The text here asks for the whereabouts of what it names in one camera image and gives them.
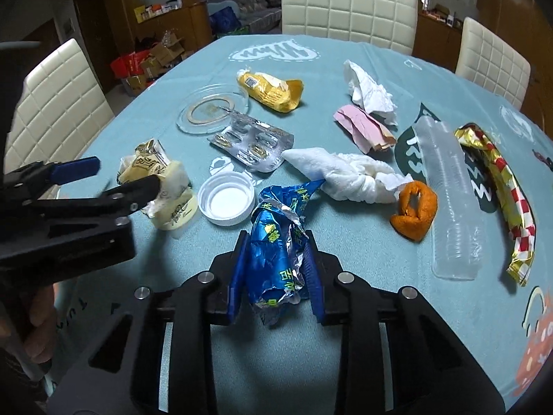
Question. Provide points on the white twisted wet wipe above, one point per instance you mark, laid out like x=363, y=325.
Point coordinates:
x=345, y=173

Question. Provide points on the grey sofa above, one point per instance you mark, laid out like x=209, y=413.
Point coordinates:
x=255, y=11

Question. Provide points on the pale yellow snack wrapper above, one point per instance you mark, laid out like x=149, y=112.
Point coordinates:
x=173, y=181

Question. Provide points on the wooden divider counter with column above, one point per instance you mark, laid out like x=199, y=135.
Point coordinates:
x=190, y=21

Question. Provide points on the orange peel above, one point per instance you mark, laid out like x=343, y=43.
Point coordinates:
x=414, y=220

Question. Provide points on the cream quilted dining chair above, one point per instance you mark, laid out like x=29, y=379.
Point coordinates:
x=488, y=60
x=52, y=103
x=345, y=8

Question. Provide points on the yellow crumpled snack wrapper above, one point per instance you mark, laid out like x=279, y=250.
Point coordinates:
x=272, y=93

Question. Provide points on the blister pack with amber capsules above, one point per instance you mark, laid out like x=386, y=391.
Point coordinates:
x=259, y=151

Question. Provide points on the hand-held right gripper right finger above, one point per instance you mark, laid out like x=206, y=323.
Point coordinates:
x=313, y=276

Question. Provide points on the white plastic bottle cap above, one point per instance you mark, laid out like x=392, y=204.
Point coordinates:
x=227, y=201

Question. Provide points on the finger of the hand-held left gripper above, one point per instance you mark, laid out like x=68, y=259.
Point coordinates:
x=73, y=168
x=129, y=192

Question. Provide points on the wooden sideboard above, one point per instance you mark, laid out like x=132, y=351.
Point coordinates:
x=436, y=39

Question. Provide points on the blue bag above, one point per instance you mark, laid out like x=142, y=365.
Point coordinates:
x=224, y=20

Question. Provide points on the red plastic basket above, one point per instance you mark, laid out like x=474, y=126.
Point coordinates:
x=127, y=65

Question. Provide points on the clear plastic bottle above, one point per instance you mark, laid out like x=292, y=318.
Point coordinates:
x=449, y=199

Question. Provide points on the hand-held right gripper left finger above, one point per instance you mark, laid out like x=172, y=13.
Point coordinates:
x=237, y=276

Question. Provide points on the blue foil snack wrapper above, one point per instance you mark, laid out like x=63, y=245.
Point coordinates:
x=276, y=242

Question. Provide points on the teal printed tablecloth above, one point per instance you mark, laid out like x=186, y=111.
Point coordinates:
x=319, y=138

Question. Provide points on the gold red checkered wrapper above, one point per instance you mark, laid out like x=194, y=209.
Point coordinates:
x=514, y=207

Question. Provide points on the pink crumpled paper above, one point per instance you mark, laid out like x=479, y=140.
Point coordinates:
x=358, y=125

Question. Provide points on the person's left hand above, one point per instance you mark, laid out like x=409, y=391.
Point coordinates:
x=41, y=324

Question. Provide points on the assorted small packets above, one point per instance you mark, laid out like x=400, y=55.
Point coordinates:
x=153, y=11

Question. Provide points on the white crumpled tissue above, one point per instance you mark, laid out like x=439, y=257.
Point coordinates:
x=367, y=90

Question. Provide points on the pile of cardboard boxes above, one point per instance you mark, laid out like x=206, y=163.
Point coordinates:
x=162, y=54

